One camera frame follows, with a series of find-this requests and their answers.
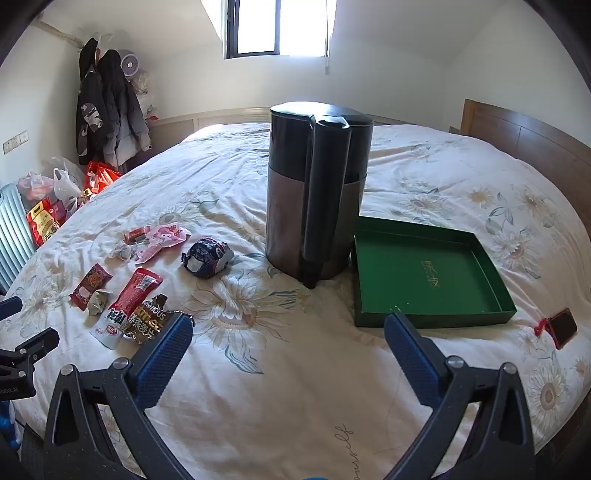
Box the red yellow food bag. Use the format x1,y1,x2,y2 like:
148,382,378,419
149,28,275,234
25,199,63,245

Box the light blue ribbed suitcase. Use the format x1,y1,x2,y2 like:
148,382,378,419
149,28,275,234
0,183,38,287

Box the blue patterned cloth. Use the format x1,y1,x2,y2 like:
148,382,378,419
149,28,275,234
0,399,17,450

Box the black gold snack packet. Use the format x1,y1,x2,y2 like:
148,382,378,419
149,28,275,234
122,294,197,347

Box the blue white round snack packet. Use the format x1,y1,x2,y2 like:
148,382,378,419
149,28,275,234
181,237,234,279

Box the dark framed window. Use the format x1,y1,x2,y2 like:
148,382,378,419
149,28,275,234
225,0,331,60

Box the large red white snack pouch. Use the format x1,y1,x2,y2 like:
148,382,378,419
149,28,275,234
90,268,164,350

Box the pink snack packet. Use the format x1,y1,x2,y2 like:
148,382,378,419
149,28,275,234
134,223,192,265

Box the black grey puffer jacket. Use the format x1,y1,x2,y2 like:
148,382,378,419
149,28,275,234
97,49,153,167

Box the white plastic bag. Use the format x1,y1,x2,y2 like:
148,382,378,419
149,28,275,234
52,167,84,201

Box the red smartphone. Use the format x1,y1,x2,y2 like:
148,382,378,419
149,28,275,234
545,308,579,350

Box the pink plastic bag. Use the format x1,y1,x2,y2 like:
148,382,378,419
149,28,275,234
17,172,55,204

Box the small red snack packet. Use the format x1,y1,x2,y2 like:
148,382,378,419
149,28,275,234
69,263,114,311

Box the black camouflage jacket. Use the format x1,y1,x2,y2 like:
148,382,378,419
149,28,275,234
75,38,109,167

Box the black and grey electric kettle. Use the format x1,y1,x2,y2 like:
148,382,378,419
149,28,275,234
265,102,375,290

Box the wooden radiator cover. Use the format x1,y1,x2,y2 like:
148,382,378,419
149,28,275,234
148,107,419,155

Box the red gift bags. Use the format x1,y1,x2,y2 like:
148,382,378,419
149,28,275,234
83,161,124,195

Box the floral bed quilt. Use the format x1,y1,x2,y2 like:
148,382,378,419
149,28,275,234
9,122,587,480

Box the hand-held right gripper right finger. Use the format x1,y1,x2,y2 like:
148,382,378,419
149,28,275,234
383,311,536,480

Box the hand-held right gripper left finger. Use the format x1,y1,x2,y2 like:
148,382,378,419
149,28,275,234
44,314,195,480

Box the hanging clear plastic bags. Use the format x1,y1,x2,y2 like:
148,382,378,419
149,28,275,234
124,69,158,121

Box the clear plastic bag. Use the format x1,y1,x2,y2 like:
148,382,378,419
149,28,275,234
52,157,86,185

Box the wall switch panel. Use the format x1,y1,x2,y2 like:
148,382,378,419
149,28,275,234
2,131,29,155

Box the wooden headboard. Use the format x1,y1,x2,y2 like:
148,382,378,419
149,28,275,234
449,98,591,217

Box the pale green candy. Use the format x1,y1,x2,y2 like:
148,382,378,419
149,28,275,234
84,289,112,317

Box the green cardboard tray box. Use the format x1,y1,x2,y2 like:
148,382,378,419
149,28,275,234
352,216,518,329

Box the wall cable conduit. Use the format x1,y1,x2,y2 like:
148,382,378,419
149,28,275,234
37,21,86,49

